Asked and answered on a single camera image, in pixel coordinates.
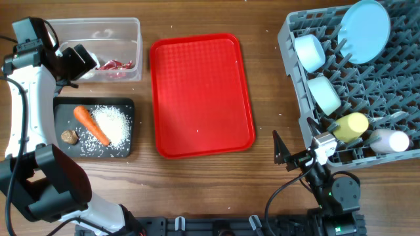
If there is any white plastic spoon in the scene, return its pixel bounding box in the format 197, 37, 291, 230
368, 111, 409, 123

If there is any red serving tray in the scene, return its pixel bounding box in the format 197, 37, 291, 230
150, 33, 256, 159

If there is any red snack wrapper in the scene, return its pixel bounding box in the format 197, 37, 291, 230
96, 60, 133, 79

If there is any brown nut shell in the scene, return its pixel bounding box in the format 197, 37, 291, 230
61, 130, 79, 145

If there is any light blue bowl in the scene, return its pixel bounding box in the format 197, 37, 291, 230
295, 34, 326, 73

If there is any clear plastic bin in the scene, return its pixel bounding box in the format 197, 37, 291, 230
49, 18, 143, 84

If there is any orange carrot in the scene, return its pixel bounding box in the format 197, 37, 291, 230
73, 106, 110, 146

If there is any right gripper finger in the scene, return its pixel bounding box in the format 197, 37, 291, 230
306, 117, 321, 136
272, 130, 291, 165

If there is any white rice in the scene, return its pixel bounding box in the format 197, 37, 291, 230
63, 105, 133, 158

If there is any white tissue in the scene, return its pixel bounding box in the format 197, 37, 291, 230
81, 50, 100, 80

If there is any green bowl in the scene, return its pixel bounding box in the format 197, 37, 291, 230
307, 76, 341, 115

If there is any black plastic tray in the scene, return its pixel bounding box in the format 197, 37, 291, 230
54, 97, 135, 154

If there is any grey dishwasher rack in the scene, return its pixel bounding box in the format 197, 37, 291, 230
278, 1, 419, 170

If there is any yellow plastic cup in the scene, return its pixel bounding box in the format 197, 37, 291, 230
333, 112, 369, 143

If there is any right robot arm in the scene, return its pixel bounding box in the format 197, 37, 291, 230
264, 117, 367, 236

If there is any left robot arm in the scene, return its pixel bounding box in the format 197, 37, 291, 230
1, 39, 145, 235

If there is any pink plastic cup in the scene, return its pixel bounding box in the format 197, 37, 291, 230
370, 129, 410, 154

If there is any light blue plate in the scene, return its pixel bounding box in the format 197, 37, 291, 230
337, 0, 390, 64

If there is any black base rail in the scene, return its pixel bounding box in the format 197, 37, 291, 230
137, 214, 367, 236

